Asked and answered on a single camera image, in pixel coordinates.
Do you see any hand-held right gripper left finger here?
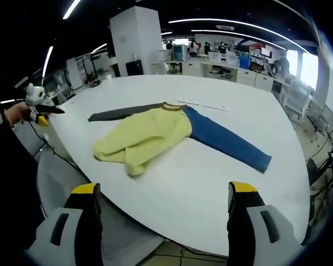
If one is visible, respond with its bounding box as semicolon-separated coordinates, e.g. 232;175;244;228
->
24;182;104;266

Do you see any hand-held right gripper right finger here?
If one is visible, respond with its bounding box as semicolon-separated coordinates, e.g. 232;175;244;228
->
226;181;305;266

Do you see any yellow blue grey garment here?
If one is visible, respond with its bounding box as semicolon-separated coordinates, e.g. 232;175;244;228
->
88;101;273;177

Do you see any white template strip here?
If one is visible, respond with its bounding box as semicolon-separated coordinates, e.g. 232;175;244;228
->
176;96;230;112

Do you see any person's left hand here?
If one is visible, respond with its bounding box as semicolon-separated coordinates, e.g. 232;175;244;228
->
4;101;34;127

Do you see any grey mesh office chair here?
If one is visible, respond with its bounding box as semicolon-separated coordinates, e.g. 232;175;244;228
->
36;151;170;266

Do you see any black chair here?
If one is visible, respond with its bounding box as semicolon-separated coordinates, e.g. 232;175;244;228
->
306;157;320;187

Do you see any black cabinet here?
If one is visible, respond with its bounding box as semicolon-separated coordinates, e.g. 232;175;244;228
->
125;59;144;76

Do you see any white square pillar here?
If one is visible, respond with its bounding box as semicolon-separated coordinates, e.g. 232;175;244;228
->
109;6;163;77

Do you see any white mesh office chair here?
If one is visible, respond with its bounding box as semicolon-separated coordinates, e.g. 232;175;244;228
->
284;79;314;117

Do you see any light blue display cabinet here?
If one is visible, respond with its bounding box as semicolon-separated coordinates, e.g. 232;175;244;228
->
172;44;189;62

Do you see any white counter cabinet row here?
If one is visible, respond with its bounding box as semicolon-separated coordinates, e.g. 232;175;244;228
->
152;57;284;92

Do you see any blue container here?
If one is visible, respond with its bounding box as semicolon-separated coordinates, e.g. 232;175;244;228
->
240;52;251;69

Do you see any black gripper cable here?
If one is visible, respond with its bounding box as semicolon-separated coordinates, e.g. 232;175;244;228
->
29;120;80;170

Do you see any black floor cable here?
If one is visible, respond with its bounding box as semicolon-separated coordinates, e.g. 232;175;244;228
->
166;247;229;260

